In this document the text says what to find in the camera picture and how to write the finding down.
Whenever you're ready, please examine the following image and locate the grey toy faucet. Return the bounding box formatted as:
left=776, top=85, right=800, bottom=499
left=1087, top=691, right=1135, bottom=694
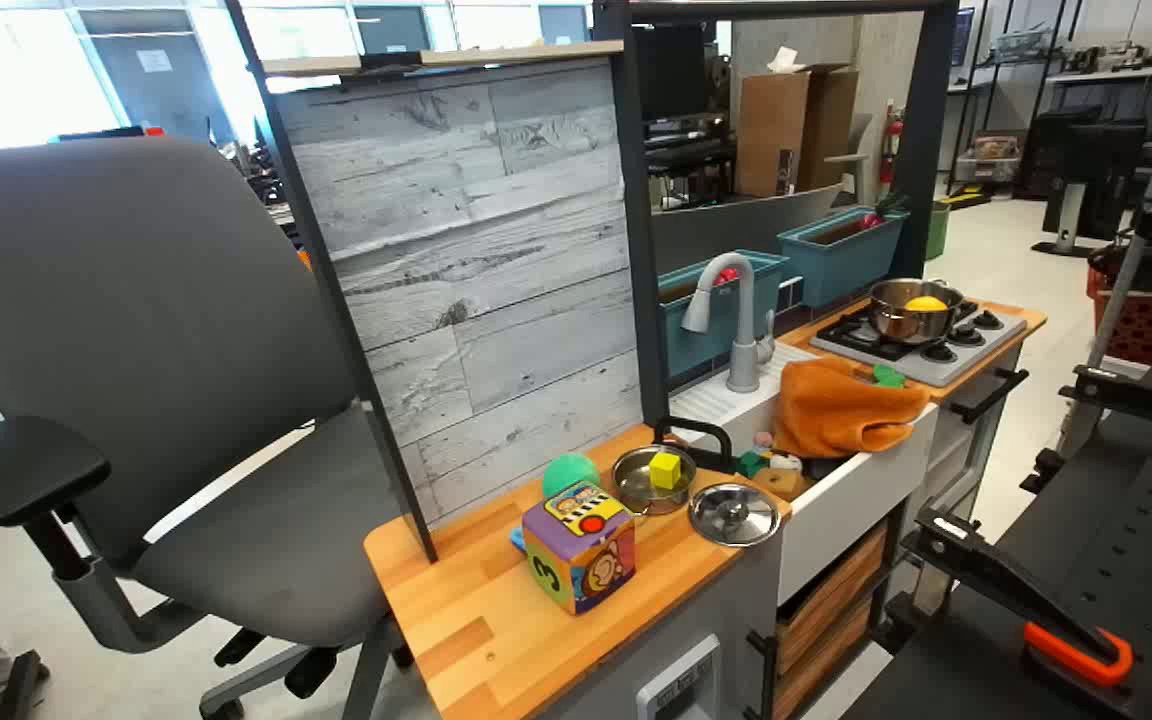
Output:
left=682, top=252, right=764, bottom=393

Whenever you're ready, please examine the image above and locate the green toy in sink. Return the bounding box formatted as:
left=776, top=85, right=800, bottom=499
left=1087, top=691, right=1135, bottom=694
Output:
left=736, top=451, right=769, bottom=480

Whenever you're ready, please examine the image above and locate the brown toy in sink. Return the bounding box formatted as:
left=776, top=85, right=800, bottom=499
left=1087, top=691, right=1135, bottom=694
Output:
left=758, top=456, right=804, bottom=487

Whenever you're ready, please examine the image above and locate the white toy sink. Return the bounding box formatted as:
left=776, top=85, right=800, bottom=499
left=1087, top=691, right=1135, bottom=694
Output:
left=669, top=348, right=937, bottom=599

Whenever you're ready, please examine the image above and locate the stainless steel pot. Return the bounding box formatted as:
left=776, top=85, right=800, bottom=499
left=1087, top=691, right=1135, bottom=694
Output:
left=868, top=276, right=961, bottom=342

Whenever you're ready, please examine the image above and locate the grey toy stove top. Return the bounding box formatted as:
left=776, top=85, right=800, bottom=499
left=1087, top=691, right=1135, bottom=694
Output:
left=814, top=299, right=1023, bottom=387

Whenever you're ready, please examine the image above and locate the green ball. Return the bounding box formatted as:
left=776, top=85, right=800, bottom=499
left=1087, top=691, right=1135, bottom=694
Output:
left=540, top=451, right=601, bottom=496

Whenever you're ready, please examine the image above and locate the small metal bowl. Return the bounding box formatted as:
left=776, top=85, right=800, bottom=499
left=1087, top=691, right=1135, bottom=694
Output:
left=610, top=445, right=697, bottom=515

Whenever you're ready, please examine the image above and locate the yellow block in bowl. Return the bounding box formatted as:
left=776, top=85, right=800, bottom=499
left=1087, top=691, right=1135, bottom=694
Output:
left=648, top=451, right=681, bottom=493

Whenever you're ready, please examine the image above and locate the grey wood backsplash panel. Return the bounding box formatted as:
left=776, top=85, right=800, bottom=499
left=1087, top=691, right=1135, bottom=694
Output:
left=281, top=58, right=638, bottom=518

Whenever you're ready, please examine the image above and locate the colourful soft cube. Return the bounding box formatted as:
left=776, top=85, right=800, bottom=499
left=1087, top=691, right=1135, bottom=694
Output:
left=520, top=482, right=636, bottom=614

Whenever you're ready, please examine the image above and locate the empty metal bowl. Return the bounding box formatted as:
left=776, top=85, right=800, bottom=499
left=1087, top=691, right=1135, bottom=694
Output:
left=689, top=480, right=781, bottom=549

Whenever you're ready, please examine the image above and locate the orange cloth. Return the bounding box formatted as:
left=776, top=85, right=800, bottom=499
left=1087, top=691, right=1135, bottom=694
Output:
left=769, top=358, right=926, bottom=461

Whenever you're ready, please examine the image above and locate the right teal planter box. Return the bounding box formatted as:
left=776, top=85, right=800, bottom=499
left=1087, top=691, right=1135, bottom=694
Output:
left=776, top=206, right=902, bottom=307

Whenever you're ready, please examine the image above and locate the cardboard box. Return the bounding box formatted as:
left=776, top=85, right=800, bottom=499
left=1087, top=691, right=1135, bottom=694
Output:
left=736, top=64, right=858, bottom=194

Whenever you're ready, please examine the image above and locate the grey office chair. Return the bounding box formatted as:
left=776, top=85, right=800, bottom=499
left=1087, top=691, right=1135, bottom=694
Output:
left=0, top=138, right=399, bottom=720

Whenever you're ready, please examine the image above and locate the black frame post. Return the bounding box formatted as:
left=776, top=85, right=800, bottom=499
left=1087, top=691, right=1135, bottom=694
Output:
left=591, top=0, right=669, bottom=422

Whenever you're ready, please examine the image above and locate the black clamp with orange handle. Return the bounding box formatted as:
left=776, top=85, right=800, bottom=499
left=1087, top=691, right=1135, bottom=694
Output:
left=909, top=510, right=1135, bottom=694

